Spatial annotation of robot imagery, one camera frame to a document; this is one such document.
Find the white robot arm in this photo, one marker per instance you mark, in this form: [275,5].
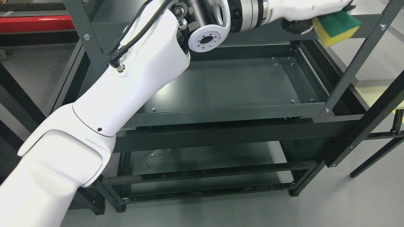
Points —
[73,145]

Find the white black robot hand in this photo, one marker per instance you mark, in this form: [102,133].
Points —
[295,10]

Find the red bar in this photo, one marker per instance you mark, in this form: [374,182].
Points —
[36,24]

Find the green yellow sponge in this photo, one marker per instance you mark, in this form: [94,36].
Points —
[335,28]

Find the dark metal shelf rack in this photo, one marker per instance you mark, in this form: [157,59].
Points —
[259,108]

